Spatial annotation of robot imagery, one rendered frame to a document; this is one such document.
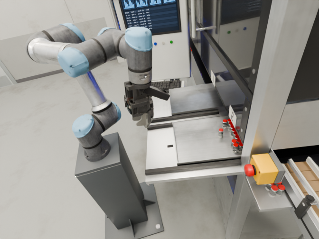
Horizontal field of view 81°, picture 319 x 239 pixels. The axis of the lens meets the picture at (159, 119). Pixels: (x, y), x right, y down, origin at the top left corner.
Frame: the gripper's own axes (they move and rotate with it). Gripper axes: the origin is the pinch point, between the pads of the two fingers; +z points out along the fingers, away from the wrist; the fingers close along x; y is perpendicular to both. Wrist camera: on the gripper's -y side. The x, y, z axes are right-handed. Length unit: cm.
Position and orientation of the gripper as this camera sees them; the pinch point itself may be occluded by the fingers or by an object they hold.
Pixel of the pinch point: (147, 124)
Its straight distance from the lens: 74.3
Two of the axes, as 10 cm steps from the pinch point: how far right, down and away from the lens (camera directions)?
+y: -8.7, 3.0, -3.9
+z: -0.3, 7.7, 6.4
